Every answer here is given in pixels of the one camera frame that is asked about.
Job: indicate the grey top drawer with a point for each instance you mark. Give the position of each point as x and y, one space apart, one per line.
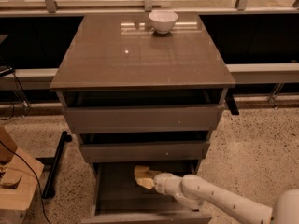
83 120

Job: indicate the black bar behind cabinet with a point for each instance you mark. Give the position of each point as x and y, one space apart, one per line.
231 104

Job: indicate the black metal stand leg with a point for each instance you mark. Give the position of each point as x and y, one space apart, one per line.
53 163

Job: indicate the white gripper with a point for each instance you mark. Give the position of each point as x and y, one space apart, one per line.
163 182

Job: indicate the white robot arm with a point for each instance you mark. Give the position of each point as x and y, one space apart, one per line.
191 190

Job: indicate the wooden box stack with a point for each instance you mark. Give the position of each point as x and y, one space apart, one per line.
19 175

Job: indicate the grey drawer cabinet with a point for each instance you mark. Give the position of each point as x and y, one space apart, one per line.
119 60

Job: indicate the yellow sponge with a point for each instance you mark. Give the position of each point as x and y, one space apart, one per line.
141 171

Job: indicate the grey open bottom drawer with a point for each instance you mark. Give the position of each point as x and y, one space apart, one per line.
119 200

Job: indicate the white ceramic bowl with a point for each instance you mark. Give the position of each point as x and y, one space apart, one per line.
163 21

